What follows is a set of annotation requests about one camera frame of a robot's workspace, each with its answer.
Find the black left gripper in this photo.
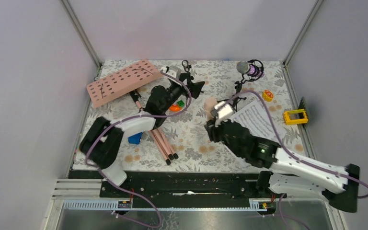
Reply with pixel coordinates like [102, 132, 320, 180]
[161, 72, 203, 112]

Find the small black tripod stand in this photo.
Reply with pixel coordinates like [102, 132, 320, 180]
[181, 59, 194, 81]

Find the pink microphone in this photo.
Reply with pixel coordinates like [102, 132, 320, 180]
[204, 98, 218, 113]

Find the sheet music page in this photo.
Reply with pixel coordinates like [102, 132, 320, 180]
[230, 100, 278, 142]

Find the purple glitter microphone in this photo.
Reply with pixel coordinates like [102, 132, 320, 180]
[236, 60, 264, 77]

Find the pink music stand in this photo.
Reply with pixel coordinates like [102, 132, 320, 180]
[86, 59, 177, 165]

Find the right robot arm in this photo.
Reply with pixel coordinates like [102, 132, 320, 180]
[205, 120, 360, 213]

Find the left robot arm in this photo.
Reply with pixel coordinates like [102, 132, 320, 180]
[79, 76, 204, 197]

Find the floral patterned table mat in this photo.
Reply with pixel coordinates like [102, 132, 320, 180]
[72, 60, 311, 174]

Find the orange curved toy piece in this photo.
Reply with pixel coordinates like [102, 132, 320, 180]
[169, 104, 182, 113]

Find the yellow flower toy block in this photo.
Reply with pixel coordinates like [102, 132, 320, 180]
[262, 90, 274, 102]

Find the blue toy car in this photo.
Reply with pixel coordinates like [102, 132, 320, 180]
[128, 132, 143, 145]

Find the black microphone tripod stand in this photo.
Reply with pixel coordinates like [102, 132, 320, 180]
[235, 71, 264, 95]

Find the dark green baseplate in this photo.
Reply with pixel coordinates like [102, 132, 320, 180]
[299, 96, 309, 130]

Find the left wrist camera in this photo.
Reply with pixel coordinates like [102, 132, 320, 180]
[164, 66, 181, 79]

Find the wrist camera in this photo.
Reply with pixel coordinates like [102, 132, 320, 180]
[211, 101, 235, 121]
[164, 66, 181, 79]

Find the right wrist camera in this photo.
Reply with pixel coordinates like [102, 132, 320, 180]
[211, 101, 235, 121]

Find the yellow window frame brick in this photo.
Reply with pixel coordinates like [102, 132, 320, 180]
[283, 109, 306, 125]

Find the grey slotted cable duct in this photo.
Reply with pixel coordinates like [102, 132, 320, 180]
[63, 197, 270, 212]

